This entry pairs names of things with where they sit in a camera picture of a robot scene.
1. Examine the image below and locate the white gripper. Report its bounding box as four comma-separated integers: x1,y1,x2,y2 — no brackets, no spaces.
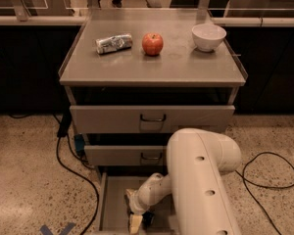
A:
125,189,150,235

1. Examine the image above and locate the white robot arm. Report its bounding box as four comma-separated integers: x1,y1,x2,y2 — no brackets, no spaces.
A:
126,128,242,235

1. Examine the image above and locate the grey open bottom drawer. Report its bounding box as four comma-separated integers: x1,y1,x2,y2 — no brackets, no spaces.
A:
95,173,179,235

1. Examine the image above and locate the grey middle drawer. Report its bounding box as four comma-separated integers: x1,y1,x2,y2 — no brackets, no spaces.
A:
84,145,166,166

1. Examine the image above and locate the grey top drawer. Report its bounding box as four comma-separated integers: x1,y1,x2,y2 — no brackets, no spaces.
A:
71,106,234,134

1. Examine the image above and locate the grey metal drawer cabinet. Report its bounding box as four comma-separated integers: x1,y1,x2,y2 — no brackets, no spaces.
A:
58,8,249,235

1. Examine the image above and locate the silver crumpled can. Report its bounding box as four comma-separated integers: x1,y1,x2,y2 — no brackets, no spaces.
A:
95,33,132,55

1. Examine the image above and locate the blue power adapter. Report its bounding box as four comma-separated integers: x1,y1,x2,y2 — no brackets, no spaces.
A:
73,134,85,157

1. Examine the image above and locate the black power plug block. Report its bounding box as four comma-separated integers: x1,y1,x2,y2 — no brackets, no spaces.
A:
57,111,72,138

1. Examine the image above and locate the red apple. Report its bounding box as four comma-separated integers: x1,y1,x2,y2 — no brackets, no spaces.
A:
142,33,164,56

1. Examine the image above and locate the white ceramic bowl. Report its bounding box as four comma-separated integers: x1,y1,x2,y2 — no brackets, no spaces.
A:
192,23,226,52

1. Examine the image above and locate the black cable on left floor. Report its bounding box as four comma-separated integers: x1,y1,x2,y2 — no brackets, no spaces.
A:
6,113,100,235

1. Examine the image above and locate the black cable on floor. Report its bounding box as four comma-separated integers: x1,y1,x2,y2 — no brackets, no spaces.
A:
6,113,100,235
234,151,294,235

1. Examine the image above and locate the black cable on right floor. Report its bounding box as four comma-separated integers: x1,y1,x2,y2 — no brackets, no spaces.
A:
234,151,294,235

